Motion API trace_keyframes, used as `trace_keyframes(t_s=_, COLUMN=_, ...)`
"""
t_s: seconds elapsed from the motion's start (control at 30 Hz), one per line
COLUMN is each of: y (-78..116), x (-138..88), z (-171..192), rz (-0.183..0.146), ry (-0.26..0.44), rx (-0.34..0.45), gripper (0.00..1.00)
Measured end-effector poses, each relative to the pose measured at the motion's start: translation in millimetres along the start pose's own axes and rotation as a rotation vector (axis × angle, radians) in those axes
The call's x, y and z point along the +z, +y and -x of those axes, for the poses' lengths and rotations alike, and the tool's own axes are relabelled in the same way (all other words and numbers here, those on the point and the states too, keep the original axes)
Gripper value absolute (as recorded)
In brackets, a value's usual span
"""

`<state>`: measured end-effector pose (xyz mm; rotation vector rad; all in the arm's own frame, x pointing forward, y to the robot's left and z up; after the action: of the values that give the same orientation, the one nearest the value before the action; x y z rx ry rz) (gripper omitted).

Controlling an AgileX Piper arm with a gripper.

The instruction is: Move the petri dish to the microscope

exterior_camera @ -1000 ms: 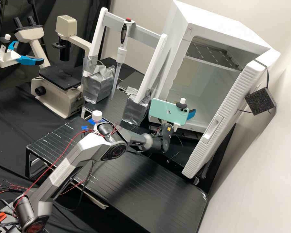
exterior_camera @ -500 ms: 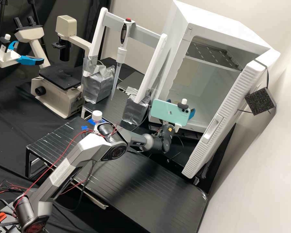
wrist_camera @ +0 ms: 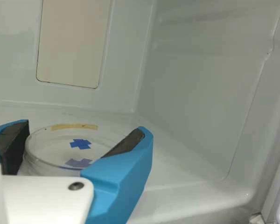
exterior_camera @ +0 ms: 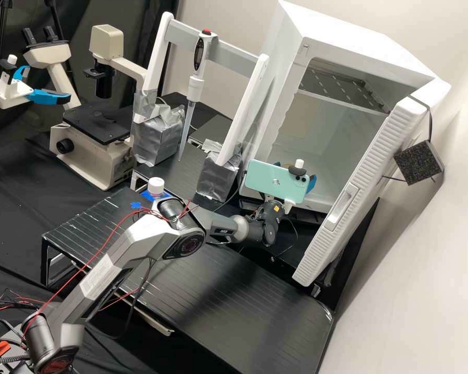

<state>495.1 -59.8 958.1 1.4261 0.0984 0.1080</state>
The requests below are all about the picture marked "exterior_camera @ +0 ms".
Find left phone holder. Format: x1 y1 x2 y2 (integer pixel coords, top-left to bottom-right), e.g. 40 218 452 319
0 54 19 86

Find white incubator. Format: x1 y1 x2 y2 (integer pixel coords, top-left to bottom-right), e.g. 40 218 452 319
238 0 453 216

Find black tray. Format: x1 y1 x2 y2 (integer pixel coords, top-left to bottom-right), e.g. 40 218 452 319
188 115 236 148

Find cream microscope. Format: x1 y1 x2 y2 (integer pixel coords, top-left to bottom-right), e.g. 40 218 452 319
21 24 150 192

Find right wrist camera phone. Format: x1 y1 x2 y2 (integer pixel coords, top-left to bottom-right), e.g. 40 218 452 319
243 157 311 207

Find black cable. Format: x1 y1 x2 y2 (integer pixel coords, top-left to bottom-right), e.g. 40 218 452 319
271 204 302 261

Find small bottle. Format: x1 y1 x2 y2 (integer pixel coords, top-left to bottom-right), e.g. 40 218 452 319
147 177 166 196

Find incubator door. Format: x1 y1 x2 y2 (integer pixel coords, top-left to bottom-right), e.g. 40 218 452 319
291 81 453 299

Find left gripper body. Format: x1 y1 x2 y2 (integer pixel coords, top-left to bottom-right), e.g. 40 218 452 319
0 75 35 110

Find pipette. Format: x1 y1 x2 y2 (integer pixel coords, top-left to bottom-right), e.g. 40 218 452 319
177 29 214 162

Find white pipette stand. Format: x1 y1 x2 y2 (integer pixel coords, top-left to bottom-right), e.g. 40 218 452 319
131 11 272 204

